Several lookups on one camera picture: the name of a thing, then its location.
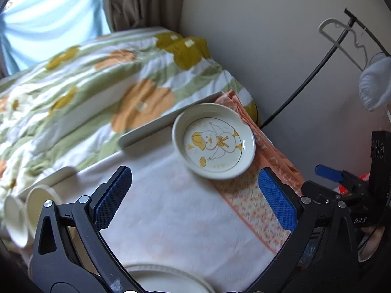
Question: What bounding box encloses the black clothes rack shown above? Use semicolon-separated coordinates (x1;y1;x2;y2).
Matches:
260;8;390;130

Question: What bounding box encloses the floral green yellow duvet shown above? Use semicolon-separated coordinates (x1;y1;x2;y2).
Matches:
1;27;258;197

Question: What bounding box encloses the person's right hand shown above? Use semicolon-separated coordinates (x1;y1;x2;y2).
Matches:
358;226;385;262

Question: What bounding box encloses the plain white plate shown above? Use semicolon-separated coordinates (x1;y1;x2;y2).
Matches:
125;264;215;293

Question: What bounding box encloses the white table cloth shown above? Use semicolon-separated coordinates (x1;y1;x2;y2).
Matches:
53;127;274;292

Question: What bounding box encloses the small duck pattern dish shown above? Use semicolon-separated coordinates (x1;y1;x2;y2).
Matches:
172;103;256;180

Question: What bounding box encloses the white hanging garment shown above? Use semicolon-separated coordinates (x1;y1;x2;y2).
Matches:
358;53;390;111

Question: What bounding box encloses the grey clothes hanger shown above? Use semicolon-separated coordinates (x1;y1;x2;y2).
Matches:
318;18;369;72

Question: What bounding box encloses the orange patterned towel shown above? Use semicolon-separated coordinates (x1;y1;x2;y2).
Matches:
211;90;304;254

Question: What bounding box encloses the cream yellow bowl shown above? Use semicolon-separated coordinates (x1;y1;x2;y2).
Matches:
26;185;62;237

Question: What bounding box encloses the blue window cloth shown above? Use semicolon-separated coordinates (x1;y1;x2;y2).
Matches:
1;0;111;75

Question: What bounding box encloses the white bowl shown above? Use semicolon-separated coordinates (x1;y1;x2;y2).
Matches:
4;194;31;248

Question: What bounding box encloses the right brown curtain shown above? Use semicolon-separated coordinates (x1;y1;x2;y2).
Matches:
103;0;183;32

